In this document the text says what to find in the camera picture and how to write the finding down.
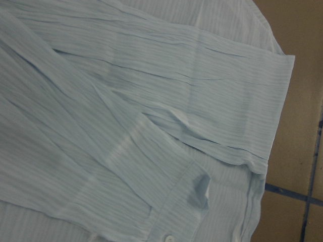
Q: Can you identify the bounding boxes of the light blue button-up shirt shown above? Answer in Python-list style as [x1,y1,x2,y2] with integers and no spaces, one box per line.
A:
[1,1,295,241]

